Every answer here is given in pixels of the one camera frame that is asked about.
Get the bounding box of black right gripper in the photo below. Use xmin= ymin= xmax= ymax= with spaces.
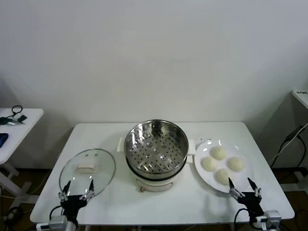
xmin=229 ymin=177 xmax=264 ymax=218

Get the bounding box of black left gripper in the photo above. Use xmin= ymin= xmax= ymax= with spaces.
xmin=58 ymin=180 xmax=94 ymax=219

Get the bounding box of white steamed baozi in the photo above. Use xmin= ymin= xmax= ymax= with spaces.
xmin=216 ymin=168 xmax=233 ymax=185
xmin=201 ymin=157 xmax=218 ymax=172
xmin=228 ymin=156 xmax=245 ymax=172
xmin=211 ymin=146 xmax=228 ymax=160

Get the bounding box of glass lid with white handle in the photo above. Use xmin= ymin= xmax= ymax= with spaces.
xmin=59 ymin=148 xmax=116 ymax=200

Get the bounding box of perforated steel steamer basket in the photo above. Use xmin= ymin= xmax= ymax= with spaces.
xmin=117 ymin=119 xmax=196 ymax=175

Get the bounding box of white round plate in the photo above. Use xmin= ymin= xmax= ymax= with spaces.
xmin=194 ymin=139 xmax=255 ymax=194

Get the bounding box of white electric cooker pot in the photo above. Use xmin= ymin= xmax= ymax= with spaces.
xmin=125 ymin=154 xmax=193 ymax=193

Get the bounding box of white side table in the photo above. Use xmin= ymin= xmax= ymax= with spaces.
xmin=0 ymin=107 xmax=44 ymax=200

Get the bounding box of white table with black label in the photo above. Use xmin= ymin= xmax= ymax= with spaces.
xmin=292 ymin=89 xmax=308 ymax=109

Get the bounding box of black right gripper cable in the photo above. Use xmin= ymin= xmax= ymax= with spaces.
xmin=234 ymin=208 xmax=252 ymax=229

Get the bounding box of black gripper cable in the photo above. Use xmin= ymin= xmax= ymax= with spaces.
xmin=50 ymin=205 xmax=64 ymax=218
xmin=234 ymin=208 xmax=252 ymax=229

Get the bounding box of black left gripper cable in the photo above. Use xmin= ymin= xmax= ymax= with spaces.
xmin=50 ymin=205 xmax=64 ymax=218

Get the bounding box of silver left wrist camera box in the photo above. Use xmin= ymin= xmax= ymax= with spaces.
xmin=49 ymin=216 xmax=68 ymax=231

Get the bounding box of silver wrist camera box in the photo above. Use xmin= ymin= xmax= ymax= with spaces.
xmin=255 ymin=210 xmax=282 ymax=231
xmin=49 ymin=216 xmax=68 ymax=231

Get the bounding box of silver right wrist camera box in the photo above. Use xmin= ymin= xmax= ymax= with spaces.
xmin=255 ymin=210 xmax=282 ymax=231

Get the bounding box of black power cable with adapter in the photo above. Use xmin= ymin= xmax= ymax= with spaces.
xmin=269 ymin=125 xmax=308 ymax=169

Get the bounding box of black cable loop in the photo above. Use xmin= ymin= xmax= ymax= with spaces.
xmin=11 ymin=105 xmax=24 ymax=116

